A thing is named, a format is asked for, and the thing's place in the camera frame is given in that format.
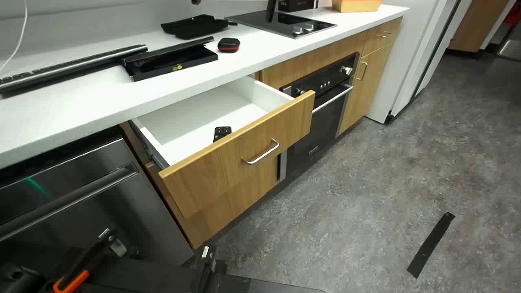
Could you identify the black robot base with clamp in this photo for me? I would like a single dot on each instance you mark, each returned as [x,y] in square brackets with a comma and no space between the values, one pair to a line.
[107,267]

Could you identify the small black object in drawer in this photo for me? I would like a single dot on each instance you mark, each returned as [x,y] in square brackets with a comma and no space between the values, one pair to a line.
[222,132]

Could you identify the open wooden front drawer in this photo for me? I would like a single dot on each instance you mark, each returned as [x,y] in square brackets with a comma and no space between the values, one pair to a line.
[211,141]

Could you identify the wooden upper right drawer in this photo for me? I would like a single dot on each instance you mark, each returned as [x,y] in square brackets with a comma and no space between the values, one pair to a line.
[380,36]

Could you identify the wooden lower cabinet front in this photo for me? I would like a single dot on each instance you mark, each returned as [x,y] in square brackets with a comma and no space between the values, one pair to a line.
[212,211]

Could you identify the black built-in oven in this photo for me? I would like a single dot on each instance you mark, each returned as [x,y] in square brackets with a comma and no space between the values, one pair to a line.
[333,86]

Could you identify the small black red case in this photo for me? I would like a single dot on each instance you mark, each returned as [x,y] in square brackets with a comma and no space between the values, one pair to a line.
[229,44]

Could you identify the black rectangular tray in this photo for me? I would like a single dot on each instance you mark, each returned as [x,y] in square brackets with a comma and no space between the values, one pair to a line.
[169,58]

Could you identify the black induction cooktop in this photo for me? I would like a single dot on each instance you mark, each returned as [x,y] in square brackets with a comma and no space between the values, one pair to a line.
[283,23]

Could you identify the wooden cabinet door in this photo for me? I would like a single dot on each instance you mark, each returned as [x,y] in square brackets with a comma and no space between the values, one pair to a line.
[366,86]

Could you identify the black folded case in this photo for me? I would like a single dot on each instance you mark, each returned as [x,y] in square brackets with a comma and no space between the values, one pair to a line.
[196,26]

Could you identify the wooden box on counter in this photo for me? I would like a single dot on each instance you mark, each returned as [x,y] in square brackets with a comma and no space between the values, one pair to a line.
[356,5]

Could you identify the black strip on floor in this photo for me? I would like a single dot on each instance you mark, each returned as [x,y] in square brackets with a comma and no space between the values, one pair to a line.
[429,244]

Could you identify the white refrigerator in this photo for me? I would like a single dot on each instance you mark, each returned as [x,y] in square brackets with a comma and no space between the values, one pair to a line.
[424,31]

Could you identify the stainless steel dishwasher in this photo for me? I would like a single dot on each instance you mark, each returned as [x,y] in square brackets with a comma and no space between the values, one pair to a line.
[71,194]

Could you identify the long black bar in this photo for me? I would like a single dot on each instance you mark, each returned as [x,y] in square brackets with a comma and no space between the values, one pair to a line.
[66,70]

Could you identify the silver drawer handle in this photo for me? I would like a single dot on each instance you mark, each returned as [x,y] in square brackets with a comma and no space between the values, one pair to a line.
[274,146]

